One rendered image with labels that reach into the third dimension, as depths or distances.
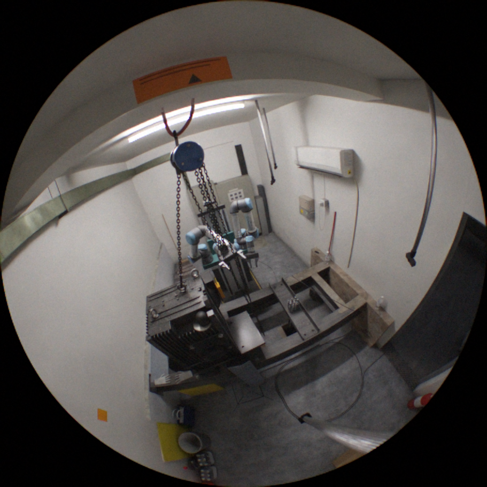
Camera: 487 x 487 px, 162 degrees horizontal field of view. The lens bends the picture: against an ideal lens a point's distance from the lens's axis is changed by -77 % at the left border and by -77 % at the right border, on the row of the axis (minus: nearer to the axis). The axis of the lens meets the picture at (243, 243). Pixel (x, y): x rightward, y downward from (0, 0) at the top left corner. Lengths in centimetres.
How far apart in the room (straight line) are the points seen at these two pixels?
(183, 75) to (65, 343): 180
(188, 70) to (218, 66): 12
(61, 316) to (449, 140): 297
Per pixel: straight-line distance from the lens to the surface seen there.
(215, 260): 210
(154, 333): 119
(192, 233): 160
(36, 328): 153
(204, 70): 86
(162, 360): 230
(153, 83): 85
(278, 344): 190
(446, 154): 148
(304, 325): 198
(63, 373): 160
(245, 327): 177
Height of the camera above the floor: 242
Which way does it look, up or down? 33 degrees down
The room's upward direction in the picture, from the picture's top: 15 degrees counter-clockwise
